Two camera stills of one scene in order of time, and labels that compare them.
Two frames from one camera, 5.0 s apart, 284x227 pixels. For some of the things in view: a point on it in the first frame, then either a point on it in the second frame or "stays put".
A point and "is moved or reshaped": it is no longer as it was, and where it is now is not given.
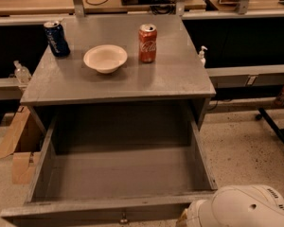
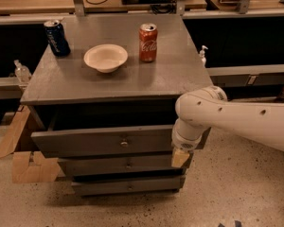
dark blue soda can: x=57 y=39 stays put
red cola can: x=148 y=43 stays put
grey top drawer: x=115 y=169 is moved or reshaped
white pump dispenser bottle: x=202 y=56 stays put
